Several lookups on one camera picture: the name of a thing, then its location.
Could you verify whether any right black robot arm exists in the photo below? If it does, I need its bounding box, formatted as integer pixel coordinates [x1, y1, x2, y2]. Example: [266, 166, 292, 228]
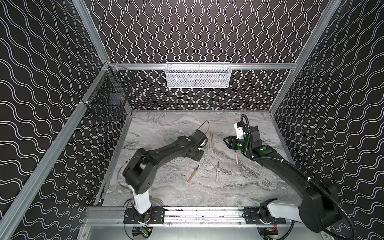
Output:
[224, 122, 346, 233]

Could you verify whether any aluminium left side bar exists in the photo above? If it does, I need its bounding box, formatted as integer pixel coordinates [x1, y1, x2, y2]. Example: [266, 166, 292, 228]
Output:
[1, 62, 109, 240]

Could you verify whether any aluminium horizontal back bar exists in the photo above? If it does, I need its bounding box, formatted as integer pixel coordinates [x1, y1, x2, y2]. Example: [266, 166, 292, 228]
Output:
[110, 62, 298, 71]

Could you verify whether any aluminium corner post right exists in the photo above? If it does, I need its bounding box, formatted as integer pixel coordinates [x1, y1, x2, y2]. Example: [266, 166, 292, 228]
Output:
[269, 0, 342, 116]

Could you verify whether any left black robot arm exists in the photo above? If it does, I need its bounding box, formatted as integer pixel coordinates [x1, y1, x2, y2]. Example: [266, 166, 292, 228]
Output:
[123, 130, 207, 215]

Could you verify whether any black wire basket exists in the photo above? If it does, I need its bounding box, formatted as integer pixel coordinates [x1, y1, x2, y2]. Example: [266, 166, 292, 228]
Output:
[85, 66, 137, 122]

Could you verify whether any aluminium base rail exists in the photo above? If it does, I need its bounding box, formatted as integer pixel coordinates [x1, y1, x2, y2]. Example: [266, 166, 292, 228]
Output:
[83, 207, 292, 227]

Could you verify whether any tan pen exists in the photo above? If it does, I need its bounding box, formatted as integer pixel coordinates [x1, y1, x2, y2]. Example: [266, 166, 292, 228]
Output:
[210, 132, 215, 150]

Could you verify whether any brown pen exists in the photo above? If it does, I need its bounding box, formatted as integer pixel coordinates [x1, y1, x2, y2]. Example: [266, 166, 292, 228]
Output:
[187, 165, 199, 184]

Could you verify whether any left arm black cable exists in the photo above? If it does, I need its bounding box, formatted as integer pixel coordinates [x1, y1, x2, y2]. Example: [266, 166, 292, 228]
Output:
[196, 120, 211, 148]

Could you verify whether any white wire mesh basket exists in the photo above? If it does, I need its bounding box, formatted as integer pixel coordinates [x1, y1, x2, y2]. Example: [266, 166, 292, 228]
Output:
[165, 67, 232, 89]

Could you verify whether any aluminium corner post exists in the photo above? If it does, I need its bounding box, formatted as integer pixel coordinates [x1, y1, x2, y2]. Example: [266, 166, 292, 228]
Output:
[269, 0, 342, 116]
[73, 0, 110, 63]

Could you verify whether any aluminium corner post left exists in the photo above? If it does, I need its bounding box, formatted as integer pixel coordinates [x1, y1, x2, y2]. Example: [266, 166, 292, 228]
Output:
[73, 0, 110, 63]

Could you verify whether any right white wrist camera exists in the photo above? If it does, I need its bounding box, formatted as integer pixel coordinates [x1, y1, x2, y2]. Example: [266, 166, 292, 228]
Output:
[234, 122, 244, 140]

